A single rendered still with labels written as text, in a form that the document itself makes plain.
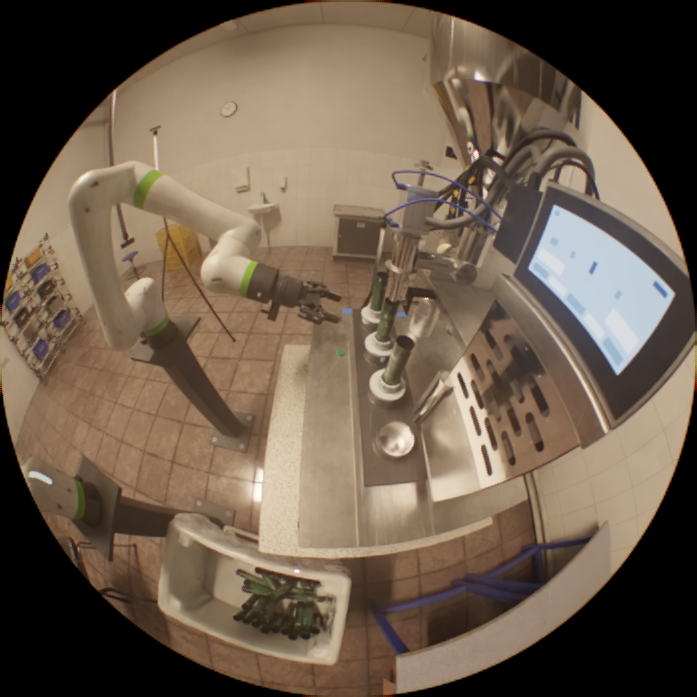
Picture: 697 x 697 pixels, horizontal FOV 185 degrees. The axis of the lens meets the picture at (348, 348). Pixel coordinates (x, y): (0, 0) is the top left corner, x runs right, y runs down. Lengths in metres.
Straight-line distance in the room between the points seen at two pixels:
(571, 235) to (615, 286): 0.05
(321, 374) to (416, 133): 3.95
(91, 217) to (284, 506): 0.86
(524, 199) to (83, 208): 0.73
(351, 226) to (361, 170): 1.10
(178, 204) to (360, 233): 2.89
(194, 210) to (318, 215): 3.41
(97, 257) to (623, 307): 0.77
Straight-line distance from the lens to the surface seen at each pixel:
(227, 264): 0.52
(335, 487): 0.40
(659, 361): 0.17
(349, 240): 3.32
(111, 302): 0.68
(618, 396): 0.17
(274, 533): 0.69
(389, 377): 0.38
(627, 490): 1.76
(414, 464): 0.42
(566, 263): 0.20
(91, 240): 0.63
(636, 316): 0.17
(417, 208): 0.34
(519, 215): 0.28
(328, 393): 0.46
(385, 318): 0.43
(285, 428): 0.73
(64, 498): 0.78
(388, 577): 1.54
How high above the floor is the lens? 1.42
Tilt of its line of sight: 47 degrees down
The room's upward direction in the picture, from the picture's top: 8 degrees clockwise
